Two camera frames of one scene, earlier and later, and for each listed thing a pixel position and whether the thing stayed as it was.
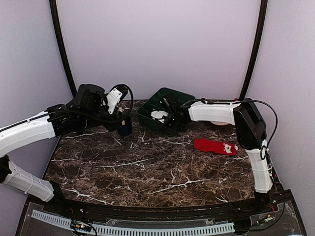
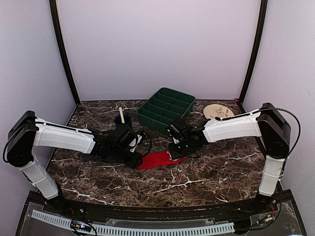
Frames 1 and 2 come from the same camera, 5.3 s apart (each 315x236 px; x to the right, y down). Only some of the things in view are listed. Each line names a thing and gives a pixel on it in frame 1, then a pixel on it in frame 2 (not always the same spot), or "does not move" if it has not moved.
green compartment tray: [151, 112] does not move
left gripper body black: [93, 119] -> [119, 155]
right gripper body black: [173, 121] -> [183, 150]
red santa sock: [214, 146] -> [155, 159]
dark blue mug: [126, 129] does not move
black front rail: [78, 208] does not move
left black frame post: [54, 12] does not move
